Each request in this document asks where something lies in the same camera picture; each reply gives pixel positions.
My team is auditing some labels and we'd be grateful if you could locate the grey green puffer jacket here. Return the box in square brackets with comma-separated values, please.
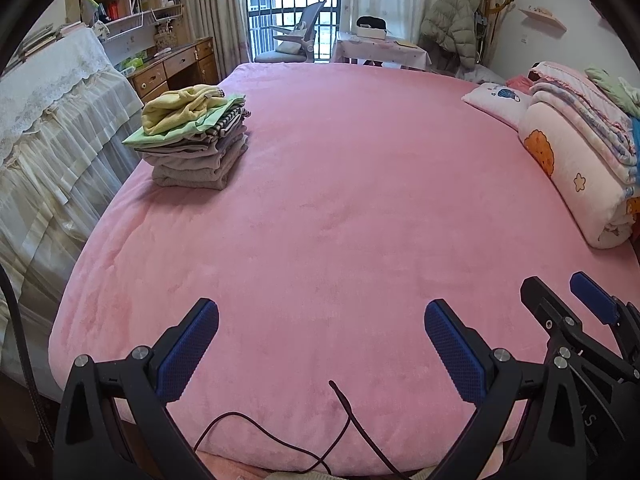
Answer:
[419, 0, 483, 71]

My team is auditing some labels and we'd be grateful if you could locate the lace covered furniture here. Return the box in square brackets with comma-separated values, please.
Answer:
[0, 27, 146, 376]

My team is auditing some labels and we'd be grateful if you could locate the pile of books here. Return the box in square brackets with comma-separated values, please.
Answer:
[5, 20, 86, 68]

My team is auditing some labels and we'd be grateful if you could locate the wooden wall shelf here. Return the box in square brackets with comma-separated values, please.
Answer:
[518, 6, 567, 32]

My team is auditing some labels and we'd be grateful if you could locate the light green garment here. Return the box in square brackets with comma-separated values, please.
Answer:
[585, 66, 640, 116]

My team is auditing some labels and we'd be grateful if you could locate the rolled cartoon print quilt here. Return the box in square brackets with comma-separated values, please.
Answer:
[517, 101, 640, 250]

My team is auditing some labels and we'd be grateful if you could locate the small table with tablecloth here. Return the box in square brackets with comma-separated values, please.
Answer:
[332, 31, 433, 71]

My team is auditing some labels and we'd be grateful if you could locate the stack of folded clothes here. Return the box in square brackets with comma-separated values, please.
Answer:
[122, 92, 251, 191]

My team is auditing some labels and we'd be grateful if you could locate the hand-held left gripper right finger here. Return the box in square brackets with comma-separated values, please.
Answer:
[424, 299, 588, 480]

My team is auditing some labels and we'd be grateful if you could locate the thin dark cable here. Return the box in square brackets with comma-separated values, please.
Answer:
[192, 380, 403, 478]

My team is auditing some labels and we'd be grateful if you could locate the grey office chair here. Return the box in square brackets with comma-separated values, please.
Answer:
[255, 0, 333, 64]

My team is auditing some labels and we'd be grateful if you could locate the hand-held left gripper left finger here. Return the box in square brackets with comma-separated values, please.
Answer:
[52, 297, 221, 480]

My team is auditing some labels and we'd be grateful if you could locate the pink floral folded quilt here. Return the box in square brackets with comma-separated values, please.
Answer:
[530, 82, 640, 186]

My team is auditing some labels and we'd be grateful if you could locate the pink ruffled folded blanket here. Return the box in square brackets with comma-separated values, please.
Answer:
[530, 61, 633, 126]

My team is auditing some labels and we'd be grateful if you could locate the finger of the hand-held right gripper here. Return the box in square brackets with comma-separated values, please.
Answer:
[520, 276, 586, 356]
[571, 271, 640, 361]

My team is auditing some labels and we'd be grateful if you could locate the white wire rack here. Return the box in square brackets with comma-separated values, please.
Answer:
[102, 4, 183, 41]

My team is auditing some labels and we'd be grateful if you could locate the red pink pillow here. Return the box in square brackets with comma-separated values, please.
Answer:
[505, 74, 538, 95]

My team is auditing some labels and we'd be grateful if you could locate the white printed pillow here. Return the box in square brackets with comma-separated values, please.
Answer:
[461, 82, 533, 128]

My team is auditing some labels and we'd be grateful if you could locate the blue fringed cloth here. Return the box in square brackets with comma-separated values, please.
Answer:
[627, 115, 640, 171]

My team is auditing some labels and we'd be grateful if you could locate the wooden desk with drawers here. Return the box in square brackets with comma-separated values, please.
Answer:
[117, 36, 221, 103]

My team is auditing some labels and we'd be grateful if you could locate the yellow knit cardigan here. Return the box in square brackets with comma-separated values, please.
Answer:
[141, 85, 227, 136]

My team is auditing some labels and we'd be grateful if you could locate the pink bed blanket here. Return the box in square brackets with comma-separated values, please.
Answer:
[48, 62, 640, 478]

